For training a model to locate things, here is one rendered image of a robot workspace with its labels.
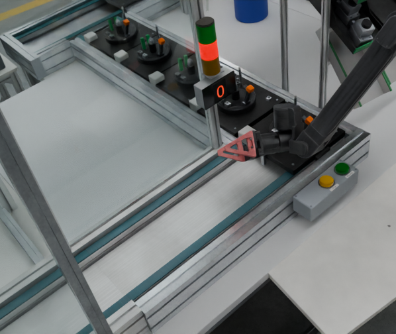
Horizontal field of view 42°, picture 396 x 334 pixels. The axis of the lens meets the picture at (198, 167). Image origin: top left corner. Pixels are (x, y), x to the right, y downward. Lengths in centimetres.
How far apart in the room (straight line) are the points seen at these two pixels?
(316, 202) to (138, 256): 52
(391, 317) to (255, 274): 107
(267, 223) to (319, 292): 23
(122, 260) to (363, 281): 66
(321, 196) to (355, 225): 14
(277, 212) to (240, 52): 100
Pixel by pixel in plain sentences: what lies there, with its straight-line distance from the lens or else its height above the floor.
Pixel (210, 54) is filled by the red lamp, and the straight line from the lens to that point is 142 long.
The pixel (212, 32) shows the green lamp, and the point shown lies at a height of 139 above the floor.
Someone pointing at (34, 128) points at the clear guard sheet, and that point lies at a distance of 126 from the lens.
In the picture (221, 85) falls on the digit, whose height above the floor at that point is 122.
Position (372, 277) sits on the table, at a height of 86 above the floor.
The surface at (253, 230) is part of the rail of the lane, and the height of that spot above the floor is 95.
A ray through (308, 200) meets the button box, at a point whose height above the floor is 96.
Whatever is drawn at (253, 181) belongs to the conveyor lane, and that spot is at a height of 92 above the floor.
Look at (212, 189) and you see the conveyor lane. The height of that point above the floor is 92.
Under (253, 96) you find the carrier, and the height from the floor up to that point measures 99.
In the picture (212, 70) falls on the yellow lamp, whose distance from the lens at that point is 145.
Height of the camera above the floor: 208
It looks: 44 degrees down
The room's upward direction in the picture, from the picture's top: 11 degrees counter-clockwise
